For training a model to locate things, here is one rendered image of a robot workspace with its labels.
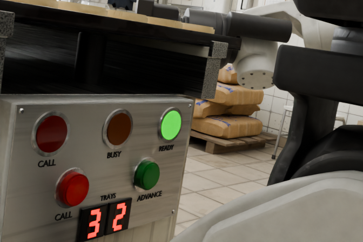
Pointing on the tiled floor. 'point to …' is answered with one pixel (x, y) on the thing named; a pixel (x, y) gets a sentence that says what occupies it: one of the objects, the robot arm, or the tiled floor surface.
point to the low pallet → (259, 140)
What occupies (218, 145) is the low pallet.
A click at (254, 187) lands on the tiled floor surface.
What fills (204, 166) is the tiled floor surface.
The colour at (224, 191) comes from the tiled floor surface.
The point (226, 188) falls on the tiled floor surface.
